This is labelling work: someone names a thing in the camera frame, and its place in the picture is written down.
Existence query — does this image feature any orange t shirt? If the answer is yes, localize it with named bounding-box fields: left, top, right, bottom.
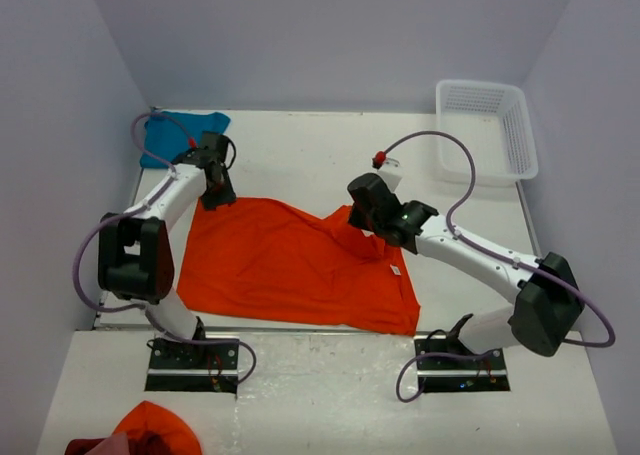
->
left=177, top=198, right=420, bottom=336

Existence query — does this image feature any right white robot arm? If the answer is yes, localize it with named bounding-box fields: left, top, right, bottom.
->
left=347, top=173, right=584, bottom=368

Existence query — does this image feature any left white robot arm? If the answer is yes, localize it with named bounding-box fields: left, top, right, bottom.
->
left=98, top=132, right=236, bottom=368

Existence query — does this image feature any folded blue t shirt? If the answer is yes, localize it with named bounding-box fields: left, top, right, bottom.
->
left=144, top=111, right=231, bottom=162

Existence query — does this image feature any white plastic basket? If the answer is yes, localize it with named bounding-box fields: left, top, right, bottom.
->
left=436, top=79, right=539, bottom=187

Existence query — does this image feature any orange cloth in pile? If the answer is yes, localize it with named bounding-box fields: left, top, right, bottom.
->
left=112, top=401, right=203, bottom=455

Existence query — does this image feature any pink cloth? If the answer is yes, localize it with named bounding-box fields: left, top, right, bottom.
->
left=86, top=433, right=130, bottom=455

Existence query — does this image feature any dark red cloth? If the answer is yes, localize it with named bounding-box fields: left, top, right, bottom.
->
left=64, top=438, right=112, bottom=455

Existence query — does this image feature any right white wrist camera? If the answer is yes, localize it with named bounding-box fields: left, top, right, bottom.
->
left=377, top=158, right=403, bottom=193

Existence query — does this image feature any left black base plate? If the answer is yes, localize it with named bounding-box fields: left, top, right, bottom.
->
left=145, top=338, right=239, bottom=395

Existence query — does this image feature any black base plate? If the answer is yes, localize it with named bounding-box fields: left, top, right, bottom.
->
left=145, top=338, right=239, bottom=395
left=416, top=349, right=511, bottom=394

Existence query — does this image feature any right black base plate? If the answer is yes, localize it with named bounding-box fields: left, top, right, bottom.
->
left=416, top=349, right=511, bottom=394

